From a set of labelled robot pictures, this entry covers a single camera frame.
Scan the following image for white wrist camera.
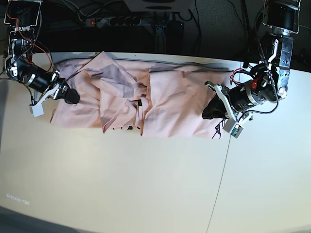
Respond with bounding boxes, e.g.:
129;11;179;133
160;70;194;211
223;118;244;138
29;103;44;117

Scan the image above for black box under table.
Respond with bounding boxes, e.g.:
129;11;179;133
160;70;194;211
155;20;184;55

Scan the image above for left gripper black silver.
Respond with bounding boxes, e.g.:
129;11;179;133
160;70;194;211
202;81;279;119

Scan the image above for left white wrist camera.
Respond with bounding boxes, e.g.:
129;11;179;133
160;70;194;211
223;118;244;138

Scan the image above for black power strip red switch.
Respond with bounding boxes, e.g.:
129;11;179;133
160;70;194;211
85;16;142;29

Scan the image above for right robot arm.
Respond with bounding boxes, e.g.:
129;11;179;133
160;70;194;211
2;0;80;107

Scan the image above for grey box with black oval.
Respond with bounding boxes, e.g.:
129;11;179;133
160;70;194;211
124;0;194;12

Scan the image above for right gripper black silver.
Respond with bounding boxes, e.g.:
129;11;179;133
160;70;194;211
23;71;80;104

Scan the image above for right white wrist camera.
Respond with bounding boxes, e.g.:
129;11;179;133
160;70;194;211
29;103;44;117

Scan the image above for pink T-shirt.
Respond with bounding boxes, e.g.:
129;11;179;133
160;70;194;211
51;52;230;139

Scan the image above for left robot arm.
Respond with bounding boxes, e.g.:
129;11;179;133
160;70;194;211
202;0;301;120

